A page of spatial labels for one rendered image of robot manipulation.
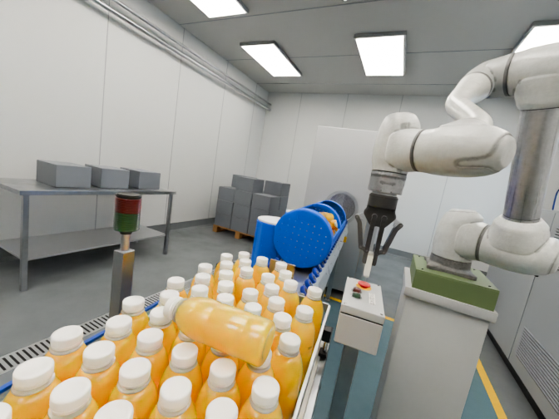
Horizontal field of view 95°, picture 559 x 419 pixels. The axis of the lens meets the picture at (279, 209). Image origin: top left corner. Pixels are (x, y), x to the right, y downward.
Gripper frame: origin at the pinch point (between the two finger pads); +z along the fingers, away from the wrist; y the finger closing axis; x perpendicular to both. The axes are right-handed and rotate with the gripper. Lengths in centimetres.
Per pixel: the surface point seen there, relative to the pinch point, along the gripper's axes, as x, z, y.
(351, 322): -14.9, 10.8, -1.8
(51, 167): 86, 9, -285
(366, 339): -14.9, 13.6, 2.2
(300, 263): 40, 19, -27
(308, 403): -24.1, 27.3, -7.4
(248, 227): 361, 90, -200
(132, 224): -23, -1, -62
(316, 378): -16.1, 27.3, -7.0
